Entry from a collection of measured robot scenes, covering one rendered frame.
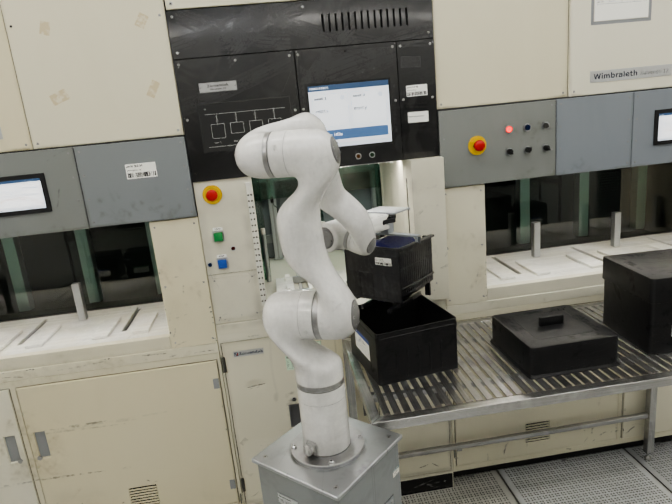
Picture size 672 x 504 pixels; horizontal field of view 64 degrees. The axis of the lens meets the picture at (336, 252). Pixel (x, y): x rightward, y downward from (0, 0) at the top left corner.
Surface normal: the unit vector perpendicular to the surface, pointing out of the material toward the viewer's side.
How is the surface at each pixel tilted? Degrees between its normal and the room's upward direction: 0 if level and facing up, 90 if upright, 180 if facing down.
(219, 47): 90
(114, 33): 90
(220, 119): 90
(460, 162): 90
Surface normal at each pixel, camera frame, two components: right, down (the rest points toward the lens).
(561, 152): 0.13, 0.24
